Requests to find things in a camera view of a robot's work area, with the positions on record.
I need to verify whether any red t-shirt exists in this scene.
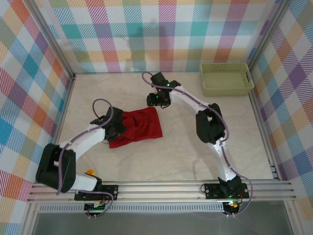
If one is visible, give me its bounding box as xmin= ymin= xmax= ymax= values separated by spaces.
xmin=109 ymin=107 xmax=164 ymax=149

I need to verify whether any pale green plastic basket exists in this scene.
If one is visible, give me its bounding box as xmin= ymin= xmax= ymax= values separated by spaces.
xmin=200 ymin=62 xmax=255 ymax=98

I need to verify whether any small circuit board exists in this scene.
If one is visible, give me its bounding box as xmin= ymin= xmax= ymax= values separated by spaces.
xmin=84 ymin=202 xmax=108 ymax=213
xmin=224 ymin=200 xmax=243 ymax=211

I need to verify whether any grey metal panel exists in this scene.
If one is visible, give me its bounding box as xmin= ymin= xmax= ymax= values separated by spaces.
xmin=31 ymin=212 xmax=294 ymax=235

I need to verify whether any long aluminium wall rail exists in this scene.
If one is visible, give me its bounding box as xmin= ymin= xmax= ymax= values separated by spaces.
xmin=73 ymin=70 xmax=202 ymax=74

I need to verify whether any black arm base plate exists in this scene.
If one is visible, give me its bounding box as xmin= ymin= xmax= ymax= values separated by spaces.
xmin=204 ymin=183 xmax=249 ymax=199
xmin=74 ymin=185 xmax=119 ymax=201

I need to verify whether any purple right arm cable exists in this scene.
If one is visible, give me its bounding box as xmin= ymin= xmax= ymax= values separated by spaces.
xmin=141 ymin=71 xmax=255 ymax=218

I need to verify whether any aluminium mounting rail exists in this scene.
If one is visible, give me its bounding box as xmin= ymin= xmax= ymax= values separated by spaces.
xmin=26 ymin=180 xmax=296 ymax=204

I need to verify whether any grey slotted cable duct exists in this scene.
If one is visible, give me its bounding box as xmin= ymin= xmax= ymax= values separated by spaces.
xmin=39 ymin=205 xmax=225 ymax=213

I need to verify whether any aluminium frame post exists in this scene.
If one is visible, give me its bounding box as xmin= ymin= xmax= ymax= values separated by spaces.
xmin=246 ymin=0 xmax=293 ymax=74
xmin=23 ymin=0 xmax=76 ymax=80

